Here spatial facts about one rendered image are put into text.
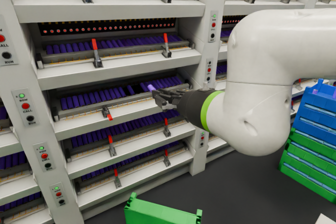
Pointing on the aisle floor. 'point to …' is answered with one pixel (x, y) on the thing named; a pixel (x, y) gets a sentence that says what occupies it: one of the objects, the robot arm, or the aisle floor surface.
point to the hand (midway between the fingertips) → (161, 94)
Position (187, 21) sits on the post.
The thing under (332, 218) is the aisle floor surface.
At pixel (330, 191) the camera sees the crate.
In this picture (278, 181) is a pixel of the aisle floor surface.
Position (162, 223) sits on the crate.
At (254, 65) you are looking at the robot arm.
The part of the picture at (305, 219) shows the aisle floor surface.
